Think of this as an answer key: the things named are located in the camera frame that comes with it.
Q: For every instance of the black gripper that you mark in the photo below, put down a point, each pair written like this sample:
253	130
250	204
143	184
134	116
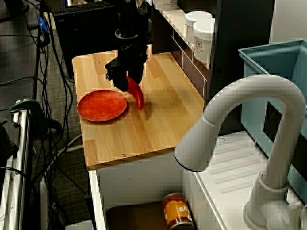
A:
132	55

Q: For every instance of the red pepper green stem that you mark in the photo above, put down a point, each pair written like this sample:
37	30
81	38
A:
139	98

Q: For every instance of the round red plate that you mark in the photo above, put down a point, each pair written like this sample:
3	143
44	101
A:
102	106

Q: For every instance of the black box stand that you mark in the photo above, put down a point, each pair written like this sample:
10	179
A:
84	36

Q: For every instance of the white jar house print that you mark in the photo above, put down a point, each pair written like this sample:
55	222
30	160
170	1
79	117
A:
204	48

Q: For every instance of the plain white lidded jar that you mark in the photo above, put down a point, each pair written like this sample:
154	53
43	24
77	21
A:
192	26

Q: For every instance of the black keyboard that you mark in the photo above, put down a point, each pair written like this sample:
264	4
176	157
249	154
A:
84	7

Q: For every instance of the green clamp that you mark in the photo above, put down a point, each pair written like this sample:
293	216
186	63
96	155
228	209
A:
26	105

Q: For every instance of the white toy sink unit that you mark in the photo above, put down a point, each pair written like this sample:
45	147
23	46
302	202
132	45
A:
144	184

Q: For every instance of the black hood cabinet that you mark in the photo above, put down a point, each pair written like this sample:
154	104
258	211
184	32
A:
239	60

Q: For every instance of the grey toy faucet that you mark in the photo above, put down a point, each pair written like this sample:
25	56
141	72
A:
239	95

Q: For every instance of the grey desk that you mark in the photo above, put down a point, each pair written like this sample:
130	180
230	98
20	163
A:
16	48

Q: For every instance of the teal plastic bin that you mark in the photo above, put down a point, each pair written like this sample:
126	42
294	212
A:
254	107

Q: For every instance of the brown cardboard sheet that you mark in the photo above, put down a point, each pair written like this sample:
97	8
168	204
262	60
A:
136	215

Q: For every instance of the orange soup can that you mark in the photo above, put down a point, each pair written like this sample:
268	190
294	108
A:
176	210

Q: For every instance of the cream wall shelf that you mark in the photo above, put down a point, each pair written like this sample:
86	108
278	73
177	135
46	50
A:
176	26

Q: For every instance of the silver aluminium frame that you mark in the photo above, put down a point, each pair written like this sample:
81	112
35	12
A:
22	148

